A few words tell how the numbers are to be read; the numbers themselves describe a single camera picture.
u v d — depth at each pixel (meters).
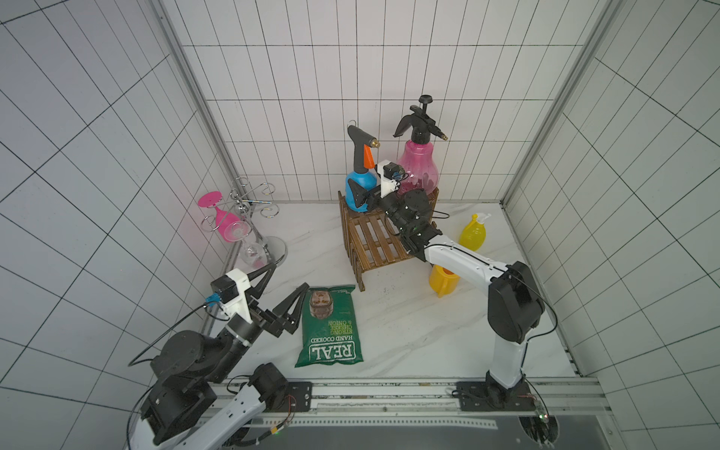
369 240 0.90
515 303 0.48
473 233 0.98
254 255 0.85
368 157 0.68
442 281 0.85
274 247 1.28
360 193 0.68
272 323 0.45
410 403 0.73
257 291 0.54
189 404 0.40
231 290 0.41
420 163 0.76
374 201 0.69
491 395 0.65
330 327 0.81
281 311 0.44
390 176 0.64
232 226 0.76
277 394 0.63
